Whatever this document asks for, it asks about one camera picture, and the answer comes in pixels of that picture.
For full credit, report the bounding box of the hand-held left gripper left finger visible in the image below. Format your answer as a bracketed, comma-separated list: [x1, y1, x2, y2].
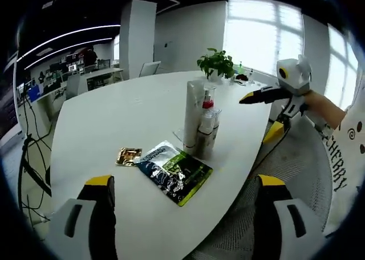
[45, 174, 117, 260]

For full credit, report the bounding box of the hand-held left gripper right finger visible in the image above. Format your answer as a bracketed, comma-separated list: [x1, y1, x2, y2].
[255, 174, 327, 260]

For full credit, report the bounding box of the small white skincare spray bottle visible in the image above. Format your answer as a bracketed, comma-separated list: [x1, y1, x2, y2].
[196, 111, 214, 158]
[209, 107, 223, 151]

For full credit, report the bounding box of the gold skincare sachet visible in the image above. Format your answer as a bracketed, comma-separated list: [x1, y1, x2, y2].
[115, 147, 143, 167]

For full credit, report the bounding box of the white skincare tube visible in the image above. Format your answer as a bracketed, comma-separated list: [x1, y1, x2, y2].
[184, 79, 206, 152]

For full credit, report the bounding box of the green black skincare sachet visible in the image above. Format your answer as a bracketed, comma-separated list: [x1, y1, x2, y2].
[133, 140, 214, 207]

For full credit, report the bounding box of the grey mesh office chair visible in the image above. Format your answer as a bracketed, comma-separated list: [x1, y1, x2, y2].
[182, 123, 337, 260]

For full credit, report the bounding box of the green potted plant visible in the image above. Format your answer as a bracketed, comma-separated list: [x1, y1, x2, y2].
[196, 47, 236, 83]

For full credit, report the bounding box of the large window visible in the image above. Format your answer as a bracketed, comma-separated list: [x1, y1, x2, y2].
[222, 0, 360, 101]

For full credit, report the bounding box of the white printed shirt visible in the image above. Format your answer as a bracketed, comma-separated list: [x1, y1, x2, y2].
[321, 80, 365, 241]

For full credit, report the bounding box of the small clear packet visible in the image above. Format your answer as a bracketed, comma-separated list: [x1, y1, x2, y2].
[172, 127, 189, 143]

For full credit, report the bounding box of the white chair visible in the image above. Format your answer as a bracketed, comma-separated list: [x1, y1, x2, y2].
[139, 60, 162, 78]

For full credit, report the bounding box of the blue box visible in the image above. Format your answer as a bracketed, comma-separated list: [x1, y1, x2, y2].
[27, 84, 44, 103]

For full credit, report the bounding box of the open laptop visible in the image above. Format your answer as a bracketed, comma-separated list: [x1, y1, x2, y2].
[0, 57, 22, 141]

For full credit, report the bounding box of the long curved light strip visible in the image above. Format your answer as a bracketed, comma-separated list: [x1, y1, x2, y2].
[16, 23, 120, 63]

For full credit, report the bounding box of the black cable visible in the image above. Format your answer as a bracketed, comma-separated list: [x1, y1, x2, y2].
[248, 120, 290, 181]

